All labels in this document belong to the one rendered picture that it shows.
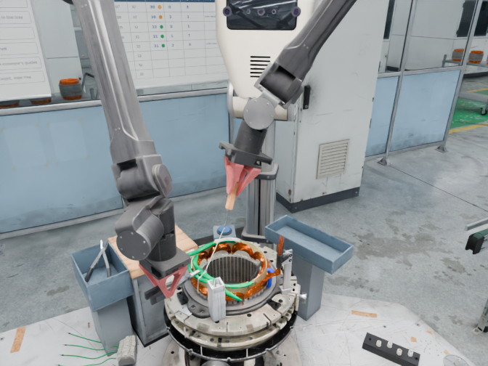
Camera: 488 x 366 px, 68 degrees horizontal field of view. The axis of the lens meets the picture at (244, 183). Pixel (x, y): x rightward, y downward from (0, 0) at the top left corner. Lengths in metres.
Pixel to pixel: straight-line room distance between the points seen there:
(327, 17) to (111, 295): 0.82
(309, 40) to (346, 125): 2.64
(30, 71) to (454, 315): 3.11
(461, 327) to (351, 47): 2.09
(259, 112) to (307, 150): 2.49
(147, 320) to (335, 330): 0.58
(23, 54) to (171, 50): 0.98
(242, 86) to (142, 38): 1.85
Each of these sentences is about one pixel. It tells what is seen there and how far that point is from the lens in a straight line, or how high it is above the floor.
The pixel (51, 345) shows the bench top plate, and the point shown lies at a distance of 1.31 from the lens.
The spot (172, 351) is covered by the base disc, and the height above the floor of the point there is 0.80.
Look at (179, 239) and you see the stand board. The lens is 1.10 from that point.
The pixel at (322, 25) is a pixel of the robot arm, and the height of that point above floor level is 1.66.
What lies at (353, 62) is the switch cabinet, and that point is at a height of 1.29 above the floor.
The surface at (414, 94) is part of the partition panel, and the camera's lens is 4.65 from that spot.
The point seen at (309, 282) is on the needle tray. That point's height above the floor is 0.94.
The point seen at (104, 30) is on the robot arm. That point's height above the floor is 1.65.
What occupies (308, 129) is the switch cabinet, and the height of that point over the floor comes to 0.78.
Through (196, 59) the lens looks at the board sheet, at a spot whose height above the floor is 1.32.
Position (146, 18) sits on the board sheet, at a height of 1.62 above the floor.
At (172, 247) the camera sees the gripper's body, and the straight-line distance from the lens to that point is 0.69.
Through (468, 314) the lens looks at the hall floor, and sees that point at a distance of 2.71.
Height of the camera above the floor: 1.68
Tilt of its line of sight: 26 degrees down
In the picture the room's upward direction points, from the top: straight up
